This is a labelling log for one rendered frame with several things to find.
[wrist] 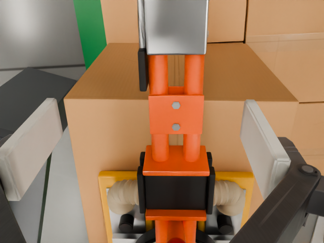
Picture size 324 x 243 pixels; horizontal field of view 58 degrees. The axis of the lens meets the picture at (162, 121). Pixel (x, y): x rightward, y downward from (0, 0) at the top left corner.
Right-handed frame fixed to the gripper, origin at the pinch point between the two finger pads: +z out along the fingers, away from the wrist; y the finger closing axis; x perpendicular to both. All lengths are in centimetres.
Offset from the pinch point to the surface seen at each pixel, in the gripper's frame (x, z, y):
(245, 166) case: -24.3, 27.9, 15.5
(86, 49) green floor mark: -27, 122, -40
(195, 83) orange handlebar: -1.9, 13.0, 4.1
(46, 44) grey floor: -24, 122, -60
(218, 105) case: -11.7, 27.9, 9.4
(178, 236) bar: -15.4, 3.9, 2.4
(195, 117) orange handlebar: -5.9, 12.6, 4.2
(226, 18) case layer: -4, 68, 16
